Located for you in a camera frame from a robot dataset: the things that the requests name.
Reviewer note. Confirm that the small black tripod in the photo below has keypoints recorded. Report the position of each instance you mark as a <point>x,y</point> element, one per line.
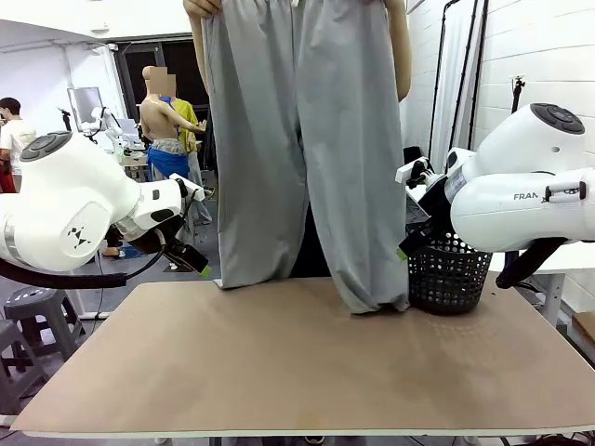
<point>517,95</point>

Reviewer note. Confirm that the person right hand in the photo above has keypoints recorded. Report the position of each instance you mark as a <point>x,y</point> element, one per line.
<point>202,7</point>

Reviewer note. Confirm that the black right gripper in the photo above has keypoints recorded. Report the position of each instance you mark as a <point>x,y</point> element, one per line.
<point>437,209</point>

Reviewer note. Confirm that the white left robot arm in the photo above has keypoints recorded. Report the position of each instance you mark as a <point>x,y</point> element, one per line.
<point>70,195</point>

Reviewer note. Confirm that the person left forearm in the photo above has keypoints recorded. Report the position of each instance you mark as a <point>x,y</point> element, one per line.
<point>400,51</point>

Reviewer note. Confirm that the grey wall monitor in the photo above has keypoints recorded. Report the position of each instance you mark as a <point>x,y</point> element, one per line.
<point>83,104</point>

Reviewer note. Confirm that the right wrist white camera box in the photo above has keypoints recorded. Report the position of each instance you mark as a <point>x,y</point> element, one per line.
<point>411,173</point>

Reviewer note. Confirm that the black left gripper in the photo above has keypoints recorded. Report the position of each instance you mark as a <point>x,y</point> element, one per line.
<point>149,239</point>

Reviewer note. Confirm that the white side table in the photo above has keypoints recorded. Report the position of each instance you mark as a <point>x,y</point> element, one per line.
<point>553,265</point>

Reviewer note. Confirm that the black perforated plastic basket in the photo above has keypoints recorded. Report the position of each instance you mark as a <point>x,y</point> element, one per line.
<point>446,279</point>

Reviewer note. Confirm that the grey plastic stool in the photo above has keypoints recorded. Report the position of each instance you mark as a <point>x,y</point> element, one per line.
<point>14,358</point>
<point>42,316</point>

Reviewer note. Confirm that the bare mannequin blue cloth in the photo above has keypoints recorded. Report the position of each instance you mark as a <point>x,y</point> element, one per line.
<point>160,125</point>

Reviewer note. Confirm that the person right forearm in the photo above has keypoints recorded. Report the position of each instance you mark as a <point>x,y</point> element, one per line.
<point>199,51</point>

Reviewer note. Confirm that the bystander white shirt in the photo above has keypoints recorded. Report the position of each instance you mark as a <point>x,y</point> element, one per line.
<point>16,139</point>

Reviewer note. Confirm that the grey training pants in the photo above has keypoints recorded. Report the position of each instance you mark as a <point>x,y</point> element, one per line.
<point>260,139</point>

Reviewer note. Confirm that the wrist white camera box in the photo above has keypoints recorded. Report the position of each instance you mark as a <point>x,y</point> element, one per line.
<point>411,173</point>
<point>188,186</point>

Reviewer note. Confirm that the black light stand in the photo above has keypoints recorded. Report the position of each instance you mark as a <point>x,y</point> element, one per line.
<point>465,69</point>

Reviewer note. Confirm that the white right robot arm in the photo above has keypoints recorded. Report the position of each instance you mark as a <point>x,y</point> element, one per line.
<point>511,213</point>

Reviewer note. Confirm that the mannequin yellow shirt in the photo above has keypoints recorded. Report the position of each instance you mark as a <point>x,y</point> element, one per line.
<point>188,125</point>

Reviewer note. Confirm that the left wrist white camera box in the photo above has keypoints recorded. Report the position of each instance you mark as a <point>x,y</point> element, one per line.
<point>188,186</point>

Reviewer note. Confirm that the small white background robot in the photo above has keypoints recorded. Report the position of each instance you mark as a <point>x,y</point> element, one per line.
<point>109,125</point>

